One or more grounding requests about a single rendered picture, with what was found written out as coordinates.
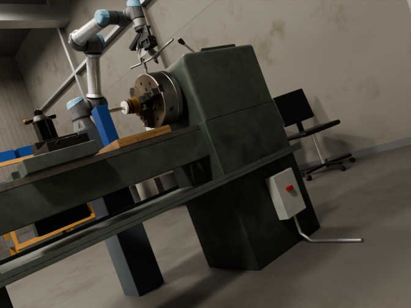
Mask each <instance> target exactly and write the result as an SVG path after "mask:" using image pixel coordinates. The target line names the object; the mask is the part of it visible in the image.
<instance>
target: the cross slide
mask: <svg viewBox="0 0 411 308"><path fill-rule="evenodd" d="M88 141H90V139H89V136H88V133H87V132H86V133H81V134H78V135H77V136H76V135H74V136H70V137H65V138H62V139H58V140H57V141H51V142H46V143H45V144H44V145H43V146H42V147H41V149H40V150H39V151H38V152H37V153H36V154H35V155H34V156H37V155H41V154H44V153H48V152H52V151H55V150H59V149H64V148H66V147H70V146H73V145H77V144H82V143H84V142H88Z"/></svg>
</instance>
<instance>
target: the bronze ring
mask: <svg viewBox="0 0 411 308"><path fill-rule="evenodd" d="M125 101H126V102H127V104H128V107H129V112H128V114H134V113H137V114H138V113H140V110H142V109H143V106H144V105H140V102H139V100H138V99H137V98H136V97H132V98H129V99H128V100H125Z"/></svg>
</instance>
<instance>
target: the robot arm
mask: <svg viewBox="0 0 411 308"><path fill-rule="evenodd" d="M130 23H133V27H134V29H135V32H137V35H136V37H135V38H134V40H133V41H132V43H131V45H130V46H129V49H130V51H137V55H138V59H139V61H140V64H142V63H143V60H142V58H143V57H144V56H145V55H146V54H147V50H148V53H149V55H151V57H152V56H153V55H154V54H155V53H156V52H157V51H155V50H154V48H155V47H156V46H157V45H158V43H157V39H156V37H155V36H154V35H153V34H151V33H150V28H151V27H150V25H147V22H146V19H145V16H144V12H143V8H142V5H141V3H140V0H128V1H127V8H126V9H125V10H123V11H121V10H104V9H102V10H97V11H96V12H95V15H94V18H93V19H91V20H90V21H89V22H88V23H86V24H85V25H84V26H83V27H81V28H80V29H79V30H75V31H73V32H72V33H71V34H70V35H69V37H68V42H69V45H70V46H71V47H72V48H73V49H74V50H76V51H79V52H83V54H84V55H85V56H86V64H87V83H88V94H87V95H86V99H85V100H84V98H83V97H78V98H75V99H73V100H71V101H69V102H68V103H67V109H68V112H69V114H70V117H71V119H72V122H73V133H77V132H79V131H83V130H88V129H91V128H96V127H97V126H96V125H95V123H94V122H93V121H92V120H91V118H90V116H92V113H91V111H92V110H93V109H94V108H95V107H96V106H101V105H107V107H108V101H107V99H106V98H105V97H104V95H103V94H102V87H101V74H100V56H101V55H102V51H103V50H104V49H105V39H104V38H103V36H102V35H101V34H99V32H100V31H101V30H103V29H104V28H106V27H107V26H109V25H118V26H120V27H121V28H124V27H126V26H128V25H129V24H130Z"/></svg>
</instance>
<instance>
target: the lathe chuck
mask: <svg viewBox="0 0 411 308"><path fill-rule="evenodd" d="M160 84H161V85H163V87H164V89H165V92H161V93H160V94H159V95H158V97H157V98H156V99H154V101H153V102H152V103H148V104H144V106H143V109H144V108H151V107H153V109H152V116H153V120H154V127H155V128H159V127H163V126H165V125H172V124H173V123H174V122H175V120H176V118H177V113H178V99H177V94H176V90H175V88H174V86H173V84H172V82H171V81H170V79H169V78H168V77H167V76H166V75H165V74H164V73H162V72H159V71H155V72H151V73H145V74H141V75H139V76H138V78H137V79H136V82H135V86H136V87H137V88H138V89H139V90H140V91H141V92H142V93H143V94H144V93H148V91H149V90H150V89H152V88H156V87H158V86H159V85H160ZM171 106H173V107H174V110H173V112H170V111H169V109H170V107H171Z"/></svg>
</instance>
